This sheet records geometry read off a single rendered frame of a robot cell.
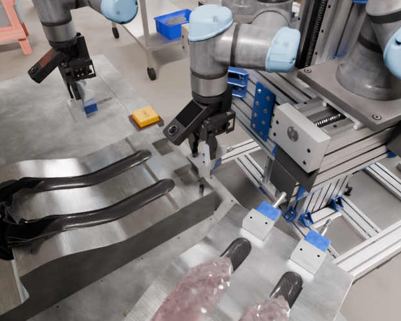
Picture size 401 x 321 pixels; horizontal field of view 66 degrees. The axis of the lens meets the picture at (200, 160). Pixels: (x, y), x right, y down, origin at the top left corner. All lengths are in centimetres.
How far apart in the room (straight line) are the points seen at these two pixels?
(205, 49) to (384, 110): 36
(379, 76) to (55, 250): 67
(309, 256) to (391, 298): 112
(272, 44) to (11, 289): 61
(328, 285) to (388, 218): 106
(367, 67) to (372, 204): 106
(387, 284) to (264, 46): 138
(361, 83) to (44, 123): 86
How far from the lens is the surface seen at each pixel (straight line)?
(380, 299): 169
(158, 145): 78
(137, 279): 66
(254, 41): 56
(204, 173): 77
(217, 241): 63
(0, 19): 343
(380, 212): 167
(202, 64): 59
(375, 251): 151
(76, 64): 93
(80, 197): 67
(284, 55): 56
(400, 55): 53
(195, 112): 65
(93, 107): 102
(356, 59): 72
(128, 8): 77
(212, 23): 55
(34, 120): 109
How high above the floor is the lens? 140
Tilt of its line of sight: 46 degrees down
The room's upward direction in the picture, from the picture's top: straight up
